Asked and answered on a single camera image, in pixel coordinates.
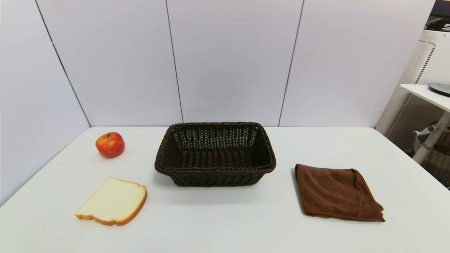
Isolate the red yellow apple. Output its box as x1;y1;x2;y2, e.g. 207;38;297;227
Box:
96;132;125;158

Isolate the dark brown wicker basket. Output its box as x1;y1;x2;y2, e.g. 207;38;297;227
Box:
154;122;277;187

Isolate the brown folded cloth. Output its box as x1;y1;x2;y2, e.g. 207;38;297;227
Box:
295;163;386;223

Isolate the white bread slice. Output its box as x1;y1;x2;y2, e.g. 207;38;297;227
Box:
75;177;148;226

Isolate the white side table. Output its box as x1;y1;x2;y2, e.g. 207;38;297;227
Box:
400;84;450;165

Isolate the tan woven storage basket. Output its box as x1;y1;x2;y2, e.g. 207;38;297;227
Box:
413;126;450;187

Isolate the dark rimmed round plate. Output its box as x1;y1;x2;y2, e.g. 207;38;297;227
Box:
427;83;450;97

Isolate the black device on purifier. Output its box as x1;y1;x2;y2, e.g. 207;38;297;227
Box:
425;15;450;32

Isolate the grey table crank handle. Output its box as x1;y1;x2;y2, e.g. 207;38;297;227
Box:
412;125;437;137

